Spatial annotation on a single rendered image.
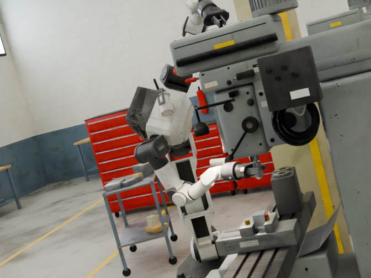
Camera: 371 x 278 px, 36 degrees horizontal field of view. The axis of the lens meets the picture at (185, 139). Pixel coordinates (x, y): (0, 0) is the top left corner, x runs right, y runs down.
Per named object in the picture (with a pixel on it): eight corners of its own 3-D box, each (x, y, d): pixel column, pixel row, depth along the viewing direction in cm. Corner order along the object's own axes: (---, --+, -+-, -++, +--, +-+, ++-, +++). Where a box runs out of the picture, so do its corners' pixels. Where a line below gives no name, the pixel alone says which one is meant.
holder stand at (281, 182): (278, 215, 290) (269, 178, 288) (280, 203, 312) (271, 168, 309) (302, 211, 288) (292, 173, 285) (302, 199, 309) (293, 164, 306)
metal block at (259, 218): (255, 229, 251) (252, 216, 250) (257, 224, 256) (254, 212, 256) (266, 227, 249) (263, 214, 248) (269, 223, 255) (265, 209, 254)
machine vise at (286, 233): (218, 256, 253) (212, 233, 252) (226, 244, 267) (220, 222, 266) (297, 245, 242) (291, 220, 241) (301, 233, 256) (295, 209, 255)
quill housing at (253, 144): (228, 162, 257) (210, 92, 253) (239, 151, 276) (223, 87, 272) (269, 154, 250) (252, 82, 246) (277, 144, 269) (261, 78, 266)
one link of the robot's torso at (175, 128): (134, 153, 323) (117, 127, 290) (153, 101, 334) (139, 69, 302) (184, 166, 315) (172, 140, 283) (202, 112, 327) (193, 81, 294)
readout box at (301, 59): (268, 113, 218) (255, 59, 216) (273, 110, 227) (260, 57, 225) (321, 101, 211) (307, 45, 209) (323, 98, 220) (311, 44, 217)
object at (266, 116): (267, 148, 248) (252, 89, 245) (277, 137, 270) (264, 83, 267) (311, 139, 241) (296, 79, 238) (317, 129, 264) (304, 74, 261)
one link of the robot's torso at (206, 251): (194, 255, 359) (174, 190, 340) (224, 247, 358) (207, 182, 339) (195, 270, 345) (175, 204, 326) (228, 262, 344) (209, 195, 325)
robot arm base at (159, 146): (145, 170, 297) (130, 155, 293) (154, 152, 305) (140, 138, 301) (164, 163, 287) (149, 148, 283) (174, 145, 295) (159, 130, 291)
